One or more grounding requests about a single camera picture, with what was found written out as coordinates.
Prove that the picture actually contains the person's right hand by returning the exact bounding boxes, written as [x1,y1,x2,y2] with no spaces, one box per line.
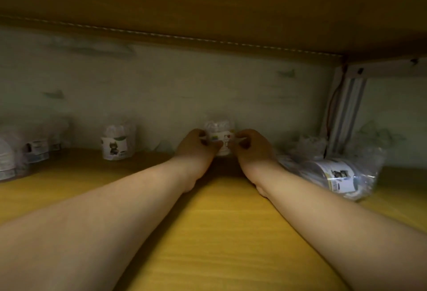
[228,129,279,198]

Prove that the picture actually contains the person's left hand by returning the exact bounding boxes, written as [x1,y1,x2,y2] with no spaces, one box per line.
[173,128,222,194]

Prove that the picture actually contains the wooden shelf with blue labels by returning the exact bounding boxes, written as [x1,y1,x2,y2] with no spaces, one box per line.
[0,147,427,291]

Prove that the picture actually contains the clear box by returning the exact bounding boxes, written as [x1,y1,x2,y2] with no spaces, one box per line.
[0,130,26,182]

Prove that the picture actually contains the person's right forearm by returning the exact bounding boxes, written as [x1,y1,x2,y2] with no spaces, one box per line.
[263,162,427,291]

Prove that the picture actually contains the person's left forearm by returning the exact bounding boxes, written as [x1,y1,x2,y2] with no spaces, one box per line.
[0,159,196,291]

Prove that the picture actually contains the white slotted rack rail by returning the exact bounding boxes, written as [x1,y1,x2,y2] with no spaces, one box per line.
[320,65,367,158]

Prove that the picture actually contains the white metal shelf bracket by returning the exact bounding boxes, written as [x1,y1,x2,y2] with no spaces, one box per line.
[345,56,427,79]

